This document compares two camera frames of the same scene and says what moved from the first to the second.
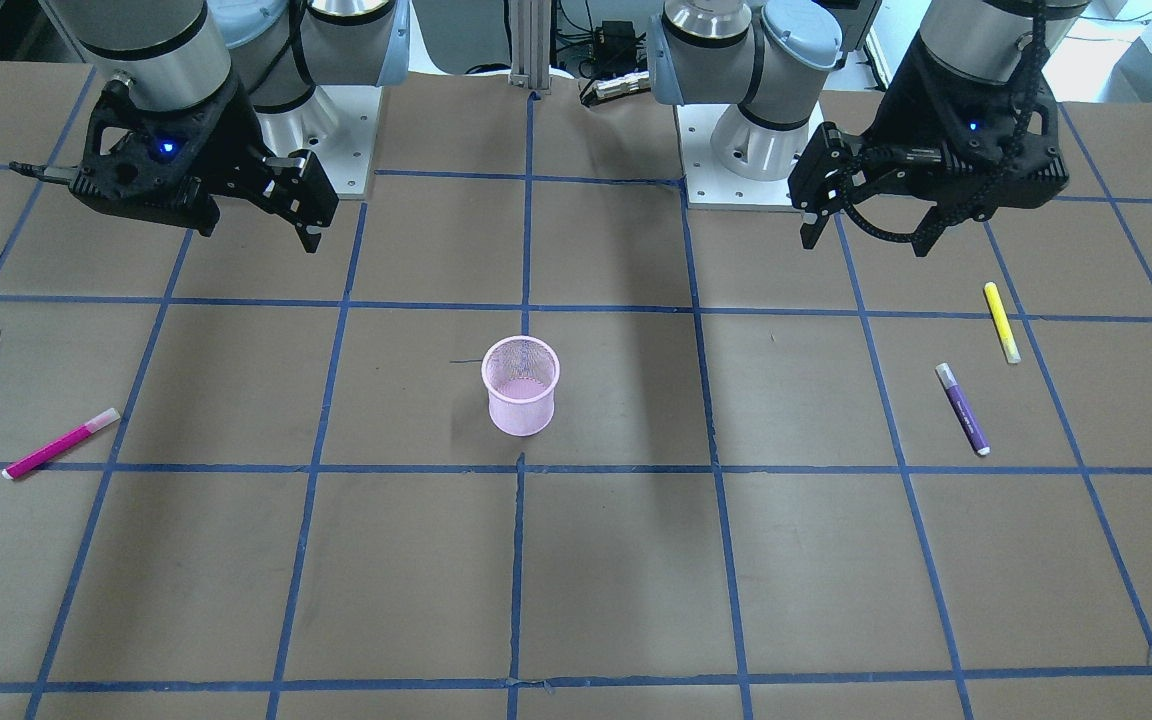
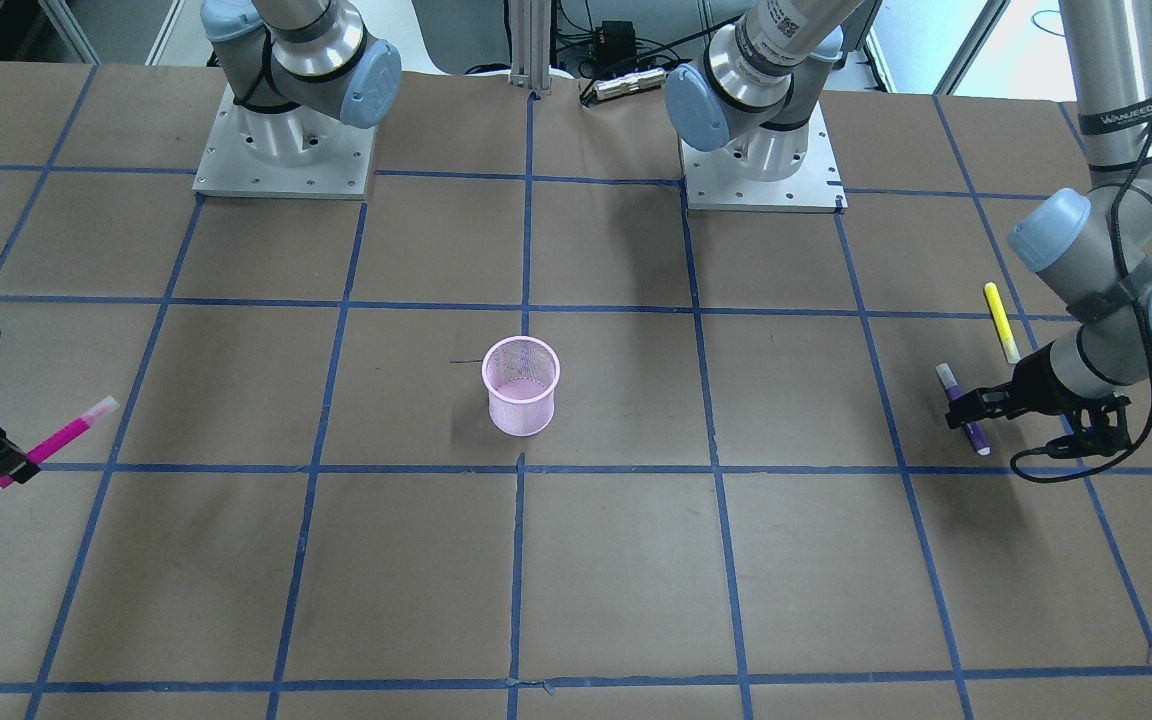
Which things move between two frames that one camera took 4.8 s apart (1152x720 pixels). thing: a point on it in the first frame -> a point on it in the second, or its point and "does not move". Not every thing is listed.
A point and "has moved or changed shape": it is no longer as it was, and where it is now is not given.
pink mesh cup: (520, 373) does not move
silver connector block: (629, 83) does not move
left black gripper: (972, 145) -> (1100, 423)
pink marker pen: (89, 428) has moved or changed shape
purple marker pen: (950, 384) does not move
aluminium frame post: (530, 30) does not move
